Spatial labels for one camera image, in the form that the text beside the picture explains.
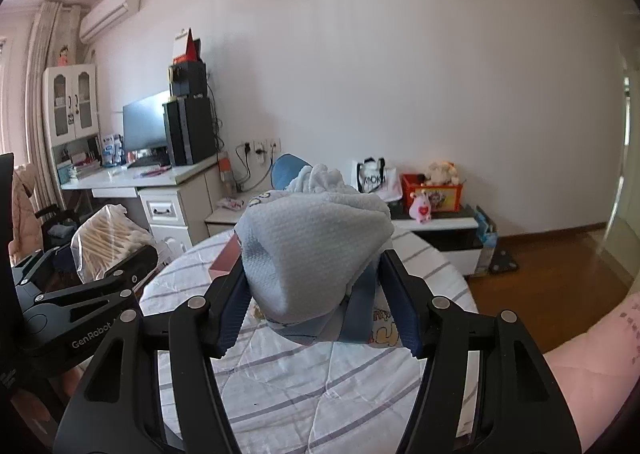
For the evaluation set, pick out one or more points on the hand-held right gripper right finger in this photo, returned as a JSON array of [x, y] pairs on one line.
[[400, 304]]

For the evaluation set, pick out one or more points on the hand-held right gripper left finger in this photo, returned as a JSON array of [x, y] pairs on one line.
[[232, 314]]

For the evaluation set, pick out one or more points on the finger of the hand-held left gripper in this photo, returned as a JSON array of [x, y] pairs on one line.
[[45, 266], [100, 299]]

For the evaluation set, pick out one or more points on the pink box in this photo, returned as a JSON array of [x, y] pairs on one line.
[[225, 261]]

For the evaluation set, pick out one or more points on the cotton swabs packet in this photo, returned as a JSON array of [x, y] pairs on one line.
[[107, 239]]

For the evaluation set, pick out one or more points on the person's left forearm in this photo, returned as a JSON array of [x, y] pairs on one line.
[[32, 406]]

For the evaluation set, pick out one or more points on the black office chair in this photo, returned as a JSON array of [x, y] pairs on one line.
[[57, 229]]

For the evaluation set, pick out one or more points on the pink down jacket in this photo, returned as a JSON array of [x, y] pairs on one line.
[[25, 214]]

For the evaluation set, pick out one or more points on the white low cabinet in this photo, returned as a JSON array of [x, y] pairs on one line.
[[450, 234]]

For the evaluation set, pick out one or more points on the white side table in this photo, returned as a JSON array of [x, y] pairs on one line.
[[225, 219]]

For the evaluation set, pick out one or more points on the white striped quilt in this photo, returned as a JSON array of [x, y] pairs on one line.
[[300, 384]]

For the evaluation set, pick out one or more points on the pink plush toy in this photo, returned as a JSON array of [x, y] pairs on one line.
[[421, 208]]

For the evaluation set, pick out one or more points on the stack of books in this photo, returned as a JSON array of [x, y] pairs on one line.
[[80, 168]]

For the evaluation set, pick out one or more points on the pink patterned pouch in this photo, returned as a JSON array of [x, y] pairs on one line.
[[231, 204]]

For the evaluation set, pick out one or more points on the white desk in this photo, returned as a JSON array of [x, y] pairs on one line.
[[165, 209]]

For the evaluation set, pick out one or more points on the black floor plate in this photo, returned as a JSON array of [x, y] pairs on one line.
[[505, 263]]

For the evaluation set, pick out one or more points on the red toy box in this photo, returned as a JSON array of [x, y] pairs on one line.
[[445, 199]]

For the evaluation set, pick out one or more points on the white tote bag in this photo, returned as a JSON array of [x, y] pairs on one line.
[[382, 181]]

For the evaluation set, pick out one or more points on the blue and white packages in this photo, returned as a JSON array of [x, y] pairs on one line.
[[112, 151]]

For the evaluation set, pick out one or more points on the beige plush sheep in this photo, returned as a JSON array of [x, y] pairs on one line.
[[442, 173]]

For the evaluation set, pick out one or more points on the black computer monitor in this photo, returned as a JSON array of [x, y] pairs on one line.
[[145, 123]]

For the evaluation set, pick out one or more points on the black computer tower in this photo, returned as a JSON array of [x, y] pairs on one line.
[[192, 131]]

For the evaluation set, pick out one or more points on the white hutch cabinet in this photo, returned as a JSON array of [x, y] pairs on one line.
[[70, 76]]

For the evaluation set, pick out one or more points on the pink patterned cloth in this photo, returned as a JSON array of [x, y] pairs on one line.
[[595, 364]]

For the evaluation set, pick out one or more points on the small doll figure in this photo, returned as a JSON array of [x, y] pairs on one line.
[[63, 57]]

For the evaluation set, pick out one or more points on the black box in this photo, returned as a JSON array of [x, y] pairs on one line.
[[189, 78]]

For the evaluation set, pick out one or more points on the white air conditioner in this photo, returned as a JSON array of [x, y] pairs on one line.
[[107, 13]]

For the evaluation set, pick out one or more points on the red and white calendar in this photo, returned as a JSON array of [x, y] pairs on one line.
[[186, 46]]

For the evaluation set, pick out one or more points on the white wall sockets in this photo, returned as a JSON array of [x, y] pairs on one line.
[[262, 144]]

